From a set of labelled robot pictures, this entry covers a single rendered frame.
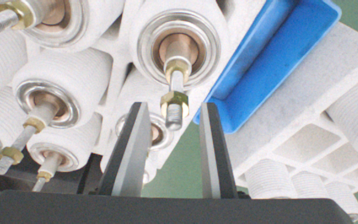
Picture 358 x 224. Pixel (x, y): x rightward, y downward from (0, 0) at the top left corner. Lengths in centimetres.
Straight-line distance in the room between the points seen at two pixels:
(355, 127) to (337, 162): 26
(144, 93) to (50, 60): 11
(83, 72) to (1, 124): 17
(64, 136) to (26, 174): 34
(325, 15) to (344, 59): 8
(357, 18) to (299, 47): 19
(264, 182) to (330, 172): 20
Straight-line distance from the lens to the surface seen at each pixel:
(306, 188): 54
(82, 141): 34
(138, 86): 25
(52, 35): 21
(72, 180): 62
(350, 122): 37
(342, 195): 64
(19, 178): 67
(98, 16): 19
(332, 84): 37
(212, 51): 18
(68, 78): 24
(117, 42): 27
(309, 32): 40
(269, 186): 44
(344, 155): 61
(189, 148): 69
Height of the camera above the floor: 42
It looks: 48 degrees down
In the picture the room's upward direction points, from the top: 177 degrees counter-clockwise
